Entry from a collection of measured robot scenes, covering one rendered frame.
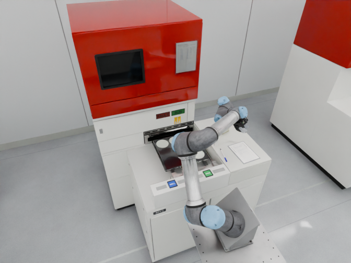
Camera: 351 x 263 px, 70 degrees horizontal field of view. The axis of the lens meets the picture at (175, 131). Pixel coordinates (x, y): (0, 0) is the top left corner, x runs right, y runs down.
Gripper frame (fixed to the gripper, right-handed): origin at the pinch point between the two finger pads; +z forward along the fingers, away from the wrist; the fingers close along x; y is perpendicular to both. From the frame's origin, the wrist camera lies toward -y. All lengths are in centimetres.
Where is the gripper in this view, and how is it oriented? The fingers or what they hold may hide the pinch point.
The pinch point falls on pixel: (244, 131)
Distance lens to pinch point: 195.4
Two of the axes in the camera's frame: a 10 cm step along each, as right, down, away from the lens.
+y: 6.4, -0.3, -7.7
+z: 6.1, 6.2, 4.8
